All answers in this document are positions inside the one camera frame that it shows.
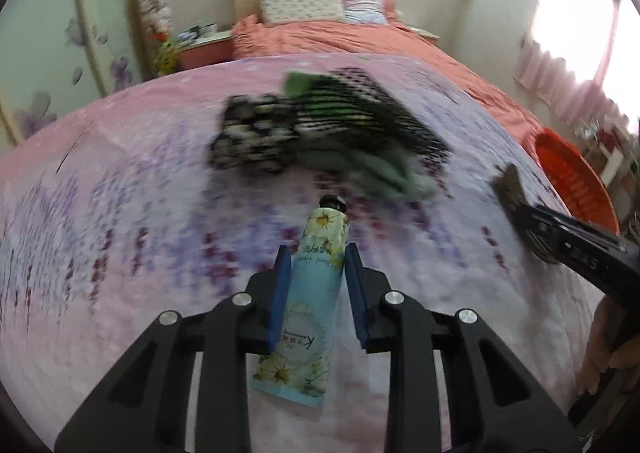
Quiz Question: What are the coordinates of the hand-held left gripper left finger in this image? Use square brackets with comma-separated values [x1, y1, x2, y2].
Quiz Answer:
[52, 245, 293, 453]

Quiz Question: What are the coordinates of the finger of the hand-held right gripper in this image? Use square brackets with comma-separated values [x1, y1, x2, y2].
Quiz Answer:
[510, 203, 566, 266]

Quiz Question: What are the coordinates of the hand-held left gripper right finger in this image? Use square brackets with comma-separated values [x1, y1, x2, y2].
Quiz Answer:
[344, 242, 583, 453]

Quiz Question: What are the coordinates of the floral hand cream tube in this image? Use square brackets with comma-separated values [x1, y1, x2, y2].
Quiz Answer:
[249, 194, 351, 408]

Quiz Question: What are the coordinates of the orange plastic basket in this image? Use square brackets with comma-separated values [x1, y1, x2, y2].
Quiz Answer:
[520, 128, 621, 234]

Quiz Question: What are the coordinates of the person's right hand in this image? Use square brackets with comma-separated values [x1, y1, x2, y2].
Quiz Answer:
[575, 293, 640, 396]

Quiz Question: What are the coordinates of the green cloth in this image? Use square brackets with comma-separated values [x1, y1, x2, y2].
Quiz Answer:
[284, 70, 438, 201]
[292, 66, 453, 164]

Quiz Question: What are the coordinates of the pink curtain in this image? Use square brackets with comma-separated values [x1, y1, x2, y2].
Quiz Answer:
[515, 0, 640, 129]

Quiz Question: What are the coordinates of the black floral scrunchie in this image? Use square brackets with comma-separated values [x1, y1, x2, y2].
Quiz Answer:
[209, 93, 301, 176]

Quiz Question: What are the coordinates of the pink floral tablecloth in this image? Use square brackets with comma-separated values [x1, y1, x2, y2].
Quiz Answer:
[0, 53, 616, 453]

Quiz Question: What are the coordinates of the orange pink bed quilt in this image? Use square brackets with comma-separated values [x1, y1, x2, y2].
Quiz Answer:
[231, 10, 546, 134]

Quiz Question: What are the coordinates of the pink white nightstand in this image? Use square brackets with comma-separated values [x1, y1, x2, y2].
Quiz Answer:
[177, 29, 233, 70]

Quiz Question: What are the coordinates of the yellow plush toy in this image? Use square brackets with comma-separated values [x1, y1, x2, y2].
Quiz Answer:
[154, 38, 180, 75]

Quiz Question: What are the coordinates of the pink striped pillow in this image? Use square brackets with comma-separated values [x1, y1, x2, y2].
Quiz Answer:
[342, 0, 388, 25]

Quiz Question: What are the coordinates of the floral print pillow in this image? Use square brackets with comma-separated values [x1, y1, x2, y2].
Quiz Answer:
[257, 0, 346, 26]

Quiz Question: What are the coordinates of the clear plush toy tube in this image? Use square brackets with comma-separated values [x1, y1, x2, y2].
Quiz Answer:
[137, 0, 176, 41]

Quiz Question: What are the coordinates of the floral sliding door wardrobe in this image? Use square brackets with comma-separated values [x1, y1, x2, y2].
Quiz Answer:
[0, 0, 146, 149]

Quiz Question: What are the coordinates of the white wire rack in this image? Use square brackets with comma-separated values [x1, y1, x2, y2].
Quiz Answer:
[575, 113, 637, 186]

